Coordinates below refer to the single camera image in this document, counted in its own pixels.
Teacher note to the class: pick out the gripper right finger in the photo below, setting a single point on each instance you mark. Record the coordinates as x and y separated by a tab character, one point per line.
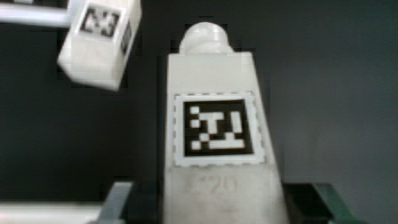
316	204

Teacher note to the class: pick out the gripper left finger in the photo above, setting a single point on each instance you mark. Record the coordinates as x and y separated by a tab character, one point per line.
131	205

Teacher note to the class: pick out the white table leg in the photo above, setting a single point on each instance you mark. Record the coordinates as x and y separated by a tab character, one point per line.
97	47
222	176

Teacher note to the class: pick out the white U-shaped fence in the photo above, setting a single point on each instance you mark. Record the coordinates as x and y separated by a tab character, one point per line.
49	213

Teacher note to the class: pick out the white sheet with markers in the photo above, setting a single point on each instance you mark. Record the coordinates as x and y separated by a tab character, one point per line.
39	12

